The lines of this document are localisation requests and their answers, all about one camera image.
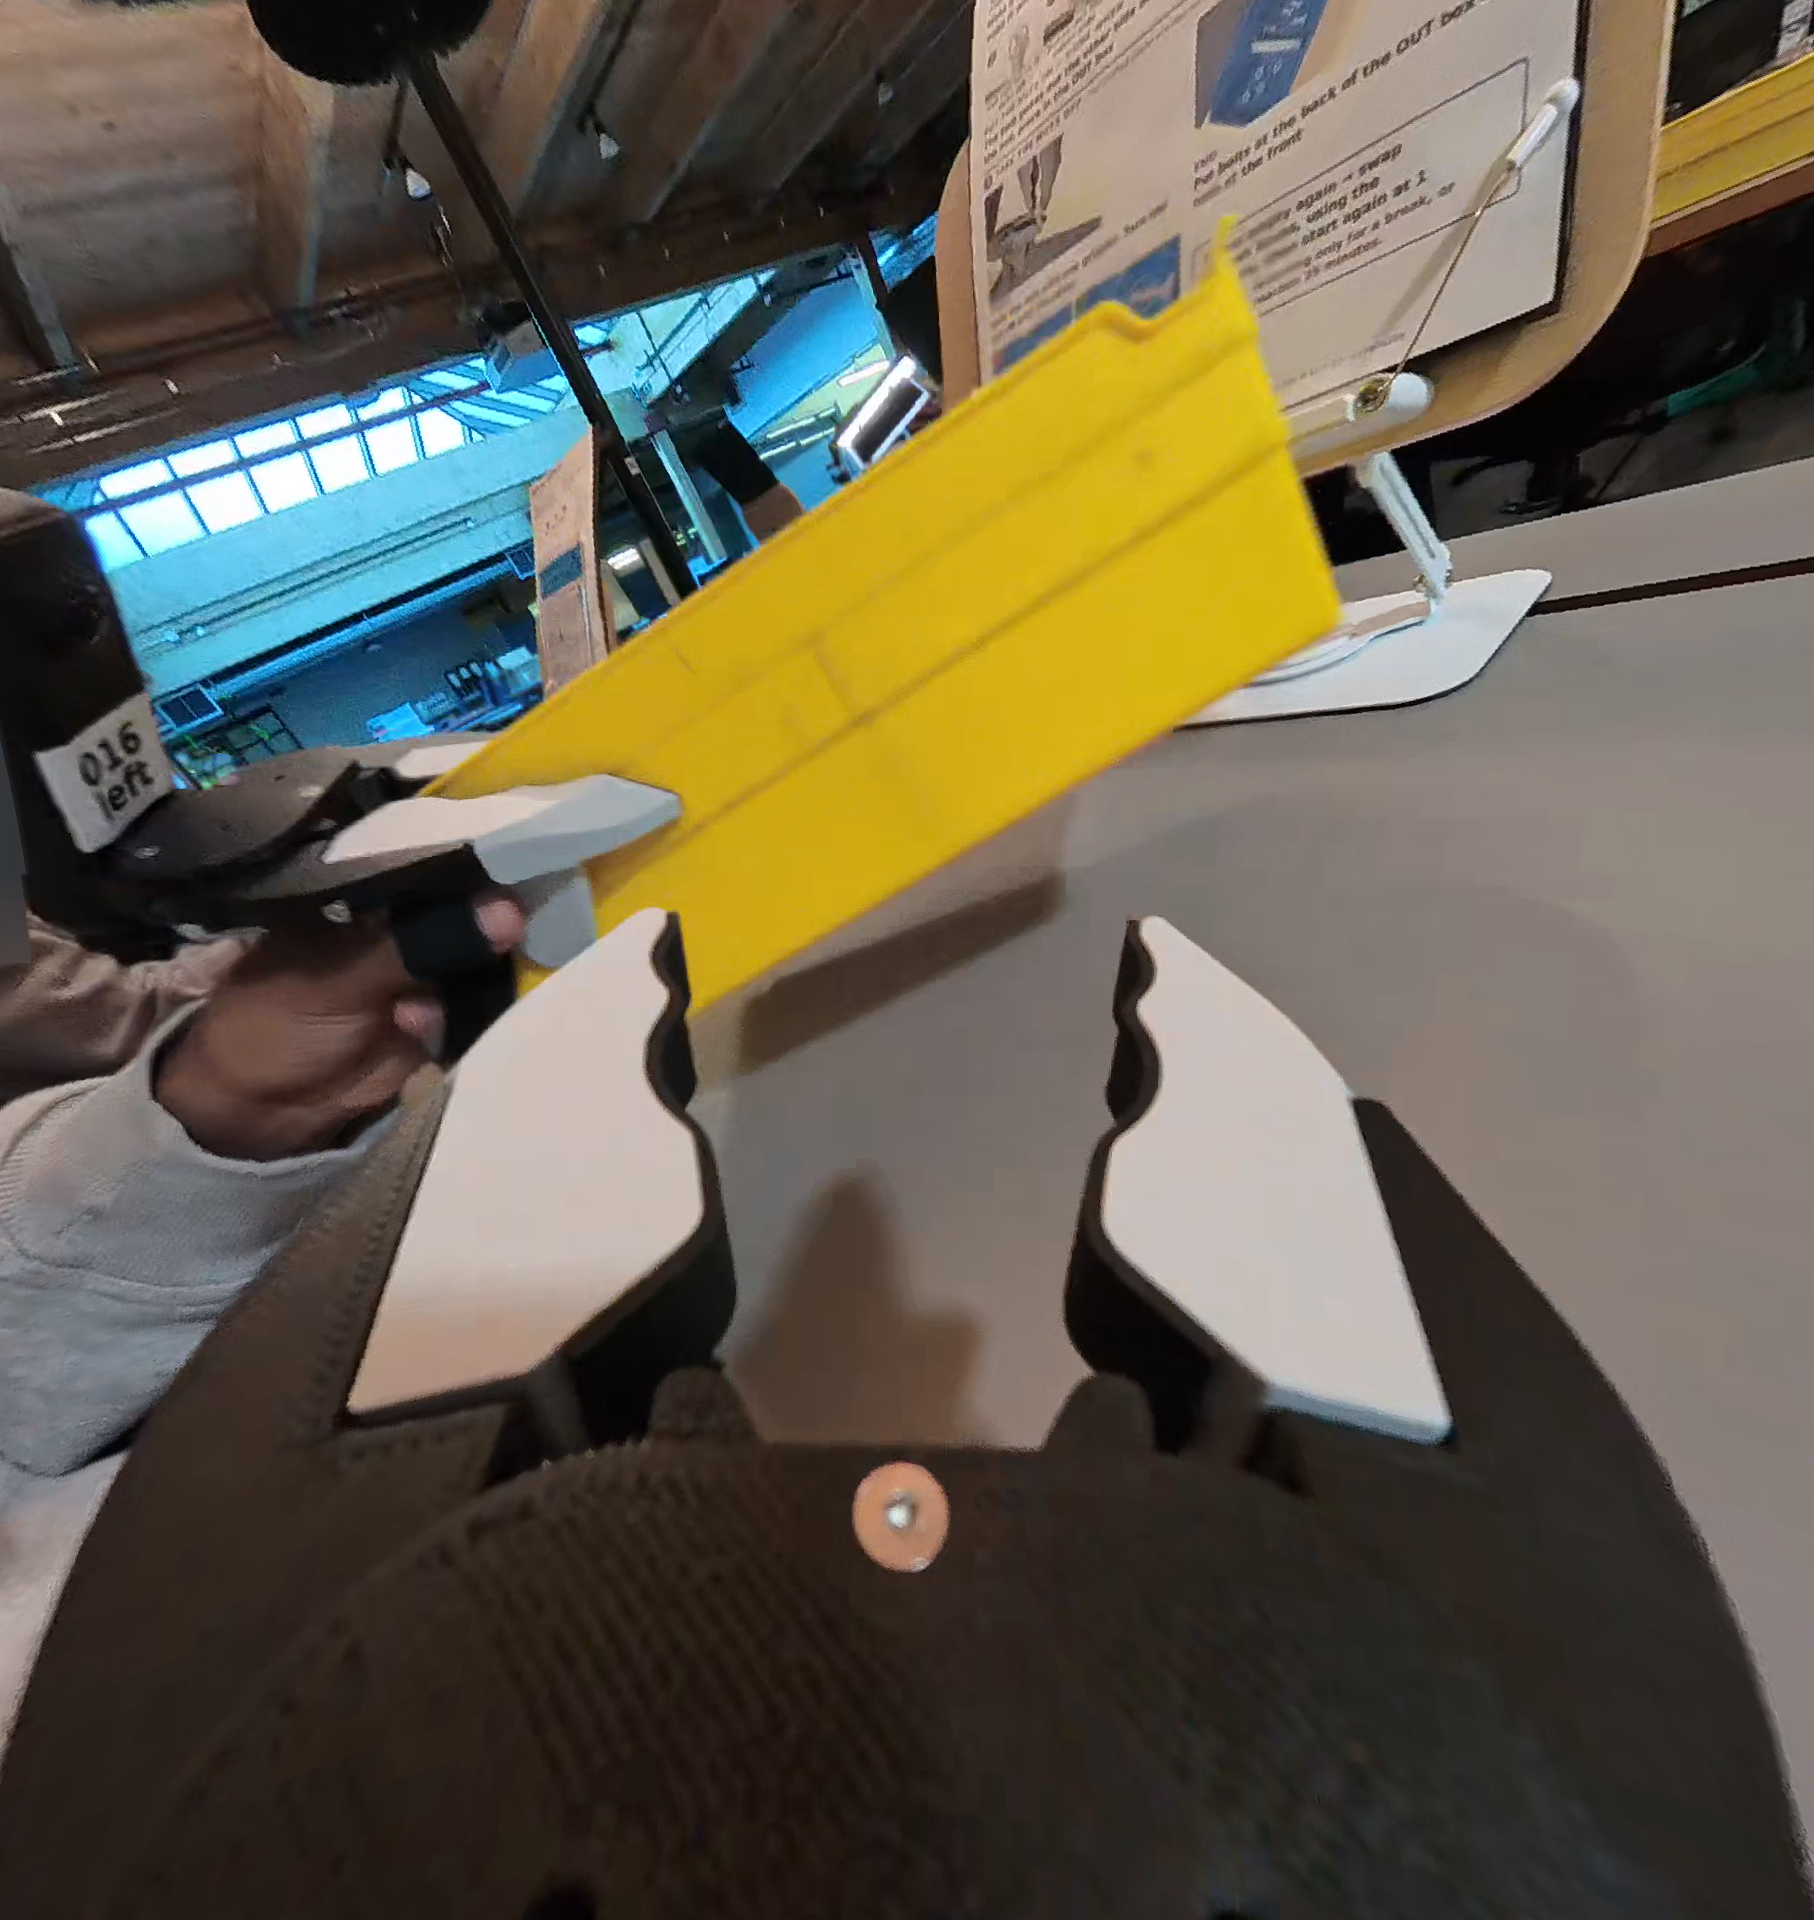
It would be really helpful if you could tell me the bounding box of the yellow shelf bin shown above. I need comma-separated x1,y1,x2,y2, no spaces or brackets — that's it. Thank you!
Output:
1653,28,1814,222

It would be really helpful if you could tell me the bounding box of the person's left forearm grey sleeve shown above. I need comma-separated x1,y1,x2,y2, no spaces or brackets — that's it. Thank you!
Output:
0,996,451,1480

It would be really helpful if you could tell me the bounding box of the yellow plastic storage bin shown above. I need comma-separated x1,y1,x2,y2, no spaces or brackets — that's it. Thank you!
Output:
417,212,1348,1018

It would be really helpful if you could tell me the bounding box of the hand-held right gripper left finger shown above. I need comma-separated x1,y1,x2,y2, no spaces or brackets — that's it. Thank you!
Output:
345,906,740,1450

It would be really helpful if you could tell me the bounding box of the wooden document stand white base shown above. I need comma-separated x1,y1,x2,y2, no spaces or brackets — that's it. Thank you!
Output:
933,0,1674,731

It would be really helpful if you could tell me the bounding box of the person's beige clothing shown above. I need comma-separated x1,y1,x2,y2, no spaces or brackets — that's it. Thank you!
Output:
0,917,258,1123

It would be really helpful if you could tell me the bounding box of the black stand pole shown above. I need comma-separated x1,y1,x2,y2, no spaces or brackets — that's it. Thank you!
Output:
245,0,697,606

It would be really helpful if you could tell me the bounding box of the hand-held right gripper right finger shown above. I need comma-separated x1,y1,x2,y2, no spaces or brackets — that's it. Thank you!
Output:
1063,915,1456,1450

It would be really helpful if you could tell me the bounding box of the brown cardboard box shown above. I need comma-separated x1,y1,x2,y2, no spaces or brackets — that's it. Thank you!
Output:
526,427,618,703

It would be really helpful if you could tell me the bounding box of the person's left hand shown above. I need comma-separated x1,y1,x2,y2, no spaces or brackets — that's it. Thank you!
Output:
154,897,528,1165

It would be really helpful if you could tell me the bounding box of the printed instruction sheet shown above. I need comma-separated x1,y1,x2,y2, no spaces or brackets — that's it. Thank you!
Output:
971,0,1586,418

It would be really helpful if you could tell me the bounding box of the grey desk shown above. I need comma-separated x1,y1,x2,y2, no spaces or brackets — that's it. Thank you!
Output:
367,397,1814,1920

